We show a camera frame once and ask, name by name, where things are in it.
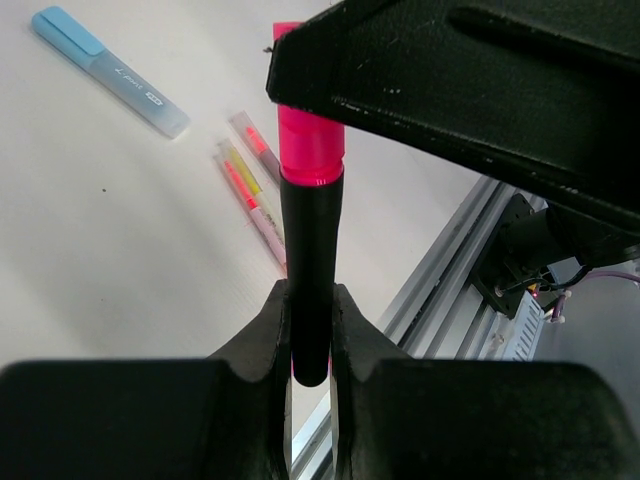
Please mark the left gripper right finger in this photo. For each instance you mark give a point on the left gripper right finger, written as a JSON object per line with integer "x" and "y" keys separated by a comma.
{"x": 397, "y": 417}

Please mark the white slotted cable duct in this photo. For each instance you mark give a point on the white slotted cable duct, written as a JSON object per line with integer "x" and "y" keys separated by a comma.
{"x": 527, "y": 327}

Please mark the light blue highlighter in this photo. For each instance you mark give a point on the light blue highlighter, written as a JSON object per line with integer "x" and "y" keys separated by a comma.
{"x": 74, "y": 41}

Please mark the thin red pen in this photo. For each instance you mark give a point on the thin red pen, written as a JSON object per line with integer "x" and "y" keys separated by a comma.
{"x": 260, "y": 219}

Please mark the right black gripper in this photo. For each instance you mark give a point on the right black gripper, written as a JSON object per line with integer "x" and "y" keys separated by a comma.
{"x": 543, "y": 95}

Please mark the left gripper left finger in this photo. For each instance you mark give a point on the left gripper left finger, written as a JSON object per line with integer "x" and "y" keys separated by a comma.
{"x": 224, "y": 416}

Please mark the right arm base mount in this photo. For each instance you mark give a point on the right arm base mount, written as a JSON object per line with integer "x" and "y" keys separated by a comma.
{"x": 551, "y": 249}

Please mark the black pink highlighter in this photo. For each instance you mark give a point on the black pink highlighter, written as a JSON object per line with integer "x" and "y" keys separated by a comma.
{"x": 311, "y": 217}

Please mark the grey purple marker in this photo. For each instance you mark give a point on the grey purple marker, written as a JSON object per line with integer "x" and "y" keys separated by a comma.
{"x": 256, "y": 144}

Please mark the yellow highlighter pen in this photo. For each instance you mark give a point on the yellow highlighter pen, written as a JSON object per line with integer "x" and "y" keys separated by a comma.
{"x": 231, "y": 153}

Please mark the pink cap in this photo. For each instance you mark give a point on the pink cap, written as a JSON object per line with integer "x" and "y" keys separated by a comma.
{"x": 311, "y": 147}

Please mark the aluminium mounting rail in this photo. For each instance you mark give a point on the aluminium mounting rail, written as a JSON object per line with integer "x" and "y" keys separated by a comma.
{"x": 438, "y": 312}

